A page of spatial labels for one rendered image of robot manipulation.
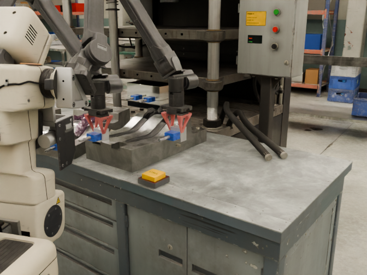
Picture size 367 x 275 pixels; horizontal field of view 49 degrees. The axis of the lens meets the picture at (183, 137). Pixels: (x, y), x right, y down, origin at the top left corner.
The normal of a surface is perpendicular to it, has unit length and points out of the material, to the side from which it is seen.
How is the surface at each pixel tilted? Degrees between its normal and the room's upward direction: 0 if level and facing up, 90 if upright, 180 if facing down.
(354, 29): 90
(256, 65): 90
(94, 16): 59
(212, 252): 90
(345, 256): 0
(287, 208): 0
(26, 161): 90
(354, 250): 0
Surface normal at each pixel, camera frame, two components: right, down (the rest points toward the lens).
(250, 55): -0.60, 0.23
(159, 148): 0.80, 0.18
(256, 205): 0.00, -0.96
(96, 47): 0.67, -0.31
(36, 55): 0.97, 0.07
